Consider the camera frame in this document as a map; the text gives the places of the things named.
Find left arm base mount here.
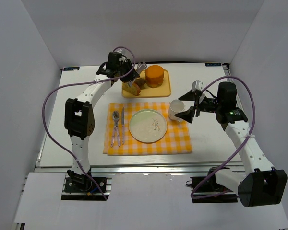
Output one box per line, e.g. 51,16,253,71
61,177,111,201

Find metal serving tongs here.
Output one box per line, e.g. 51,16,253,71
136,61,147,75

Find pink handled knife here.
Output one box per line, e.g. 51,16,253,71
121,107,125,144

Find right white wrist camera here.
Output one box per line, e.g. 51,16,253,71
191,80,205,92

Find tall orange round cake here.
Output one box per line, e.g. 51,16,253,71
145,65,164,88

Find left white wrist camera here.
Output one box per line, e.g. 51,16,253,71
115,48,126,59

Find pink handled fork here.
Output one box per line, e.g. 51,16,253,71
111,111,121,147

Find pale green ceramic plate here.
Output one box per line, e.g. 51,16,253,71
129,109,168,143

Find aluminium frame rail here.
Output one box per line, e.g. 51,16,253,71
35,163,245,177

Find yellow checkered cloth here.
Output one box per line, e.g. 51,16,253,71
103,102,192,156

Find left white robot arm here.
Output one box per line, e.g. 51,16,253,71
64,47,140,179

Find white mug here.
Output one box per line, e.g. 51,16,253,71
168,100,185,122

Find sliced bread loaf piece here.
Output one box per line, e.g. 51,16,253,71
122,83,141,96

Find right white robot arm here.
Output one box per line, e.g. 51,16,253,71
175,80,288,207

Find yellow serving tray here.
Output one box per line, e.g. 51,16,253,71
121,69,171,98

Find brown chocolate croissant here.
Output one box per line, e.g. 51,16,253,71
134,78,147,89

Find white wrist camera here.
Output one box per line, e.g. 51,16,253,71
191,80,205,92
115,48,126,59

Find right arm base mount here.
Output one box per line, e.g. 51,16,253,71
185,176,238,203

